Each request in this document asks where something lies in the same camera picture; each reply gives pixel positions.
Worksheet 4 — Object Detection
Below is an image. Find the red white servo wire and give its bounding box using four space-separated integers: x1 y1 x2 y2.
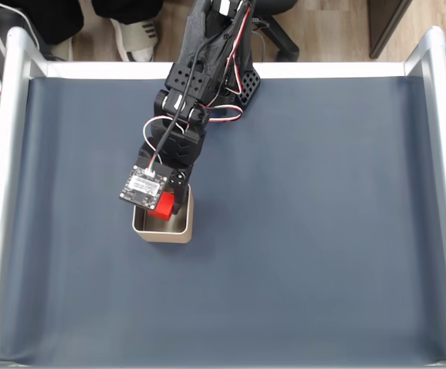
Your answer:
206 3 253 125
142 115 172 157

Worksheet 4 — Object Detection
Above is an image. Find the black camera cable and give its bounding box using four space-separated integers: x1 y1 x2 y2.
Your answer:
153 7 247 165

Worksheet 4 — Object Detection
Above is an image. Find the square metal tin container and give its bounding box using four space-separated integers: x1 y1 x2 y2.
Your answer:
131 183 195 244

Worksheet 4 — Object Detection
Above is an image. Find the red cube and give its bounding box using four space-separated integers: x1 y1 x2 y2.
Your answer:
147 191 176 224

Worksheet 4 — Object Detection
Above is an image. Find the person's white striped shoe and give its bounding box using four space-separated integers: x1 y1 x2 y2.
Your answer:
110 17 158 63

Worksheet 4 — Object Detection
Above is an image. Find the dark brown cabinet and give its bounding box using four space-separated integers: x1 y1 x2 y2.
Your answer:
368 0 414 59

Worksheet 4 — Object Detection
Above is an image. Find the aluminium frame rail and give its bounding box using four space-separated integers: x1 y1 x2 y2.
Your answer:
403 25 446 369
0 359 446 369
45 61 407 80
0 26 49 369

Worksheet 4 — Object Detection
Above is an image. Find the blue-grey table mat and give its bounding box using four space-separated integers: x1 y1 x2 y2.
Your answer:
0 75 446 366

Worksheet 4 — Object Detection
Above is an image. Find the person's leg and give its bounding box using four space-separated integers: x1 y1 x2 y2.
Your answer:
26 0 85 45
92 0 166 28

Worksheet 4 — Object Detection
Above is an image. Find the camera circuit board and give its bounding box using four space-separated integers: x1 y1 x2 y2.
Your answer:
119 164 169 211

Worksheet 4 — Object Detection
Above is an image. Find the white cable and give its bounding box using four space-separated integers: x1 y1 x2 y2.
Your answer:
0 0 42 51

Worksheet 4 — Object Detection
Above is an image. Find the black case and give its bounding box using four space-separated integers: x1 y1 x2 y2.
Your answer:
0 7 49 62

